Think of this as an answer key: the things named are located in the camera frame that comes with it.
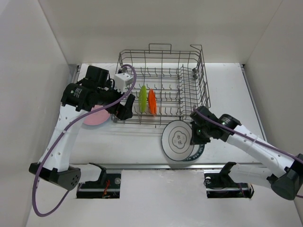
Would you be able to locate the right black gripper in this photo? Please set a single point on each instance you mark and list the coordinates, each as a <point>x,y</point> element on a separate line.
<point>195,139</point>

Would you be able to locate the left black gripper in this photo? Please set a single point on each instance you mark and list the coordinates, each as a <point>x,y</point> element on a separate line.
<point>122,112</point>

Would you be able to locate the green plastic plate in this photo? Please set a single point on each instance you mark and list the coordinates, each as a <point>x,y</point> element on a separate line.
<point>142,99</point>

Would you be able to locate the plain white ceramic plate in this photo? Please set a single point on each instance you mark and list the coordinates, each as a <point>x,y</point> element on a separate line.
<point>196,153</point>

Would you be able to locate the white plate with grey pattern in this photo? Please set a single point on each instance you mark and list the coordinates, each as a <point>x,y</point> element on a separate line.
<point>175,140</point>

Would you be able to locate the pink plastic plate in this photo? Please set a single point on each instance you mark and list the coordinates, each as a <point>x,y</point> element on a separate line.
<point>102,113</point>

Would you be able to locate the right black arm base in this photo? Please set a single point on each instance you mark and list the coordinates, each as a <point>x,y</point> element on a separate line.
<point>220,186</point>

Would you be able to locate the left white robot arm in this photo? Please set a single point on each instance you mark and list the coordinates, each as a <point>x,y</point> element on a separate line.
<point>97,91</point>

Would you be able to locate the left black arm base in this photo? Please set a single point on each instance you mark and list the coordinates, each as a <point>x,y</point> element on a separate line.
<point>105,189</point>

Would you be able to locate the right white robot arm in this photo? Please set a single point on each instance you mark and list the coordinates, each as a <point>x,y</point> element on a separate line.
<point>282,172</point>

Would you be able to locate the orange plastic plate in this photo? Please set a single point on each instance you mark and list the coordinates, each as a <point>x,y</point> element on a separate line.
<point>152,102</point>

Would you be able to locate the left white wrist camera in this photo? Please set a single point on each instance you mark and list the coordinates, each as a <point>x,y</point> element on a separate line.
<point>122,80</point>

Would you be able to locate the grey wire dish rack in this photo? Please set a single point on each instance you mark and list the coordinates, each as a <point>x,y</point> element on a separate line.
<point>178,79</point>

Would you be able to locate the aluminium rail across table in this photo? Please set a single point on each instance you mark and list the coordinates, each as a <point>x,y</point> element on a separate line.
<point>162,166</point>

